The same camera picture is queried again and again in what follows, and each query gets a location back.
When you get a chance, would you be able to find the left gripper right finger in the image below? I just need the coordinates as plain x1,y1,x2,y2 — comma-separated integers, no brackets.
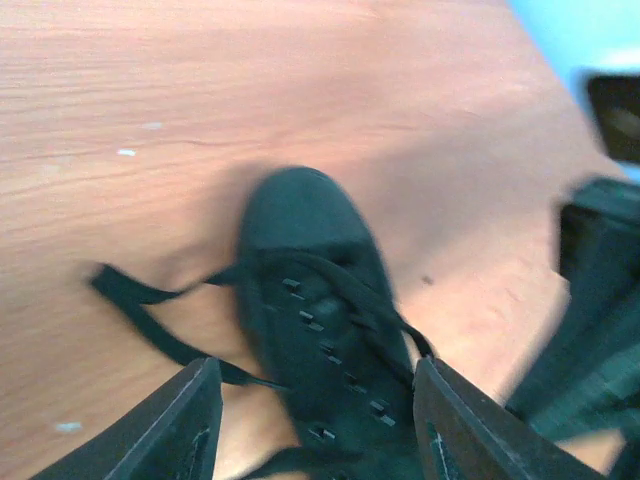
414,357,603,479

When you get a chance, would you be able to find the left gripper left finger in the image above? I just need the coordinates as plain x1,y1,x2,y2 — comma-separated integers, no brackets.
34,359,223,479

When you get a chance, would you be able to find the black shoelace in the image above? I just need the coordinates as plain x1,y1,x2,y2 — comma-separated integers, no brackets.
89,250,434,366

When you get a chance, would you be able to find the black canvas shoe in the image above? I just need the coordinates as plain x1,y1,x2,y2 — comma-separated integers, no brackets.
235,167,423,479

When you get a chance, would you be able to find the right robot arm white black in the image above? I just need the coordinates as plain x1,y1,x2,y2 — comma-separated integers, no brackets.
506,176,639,479

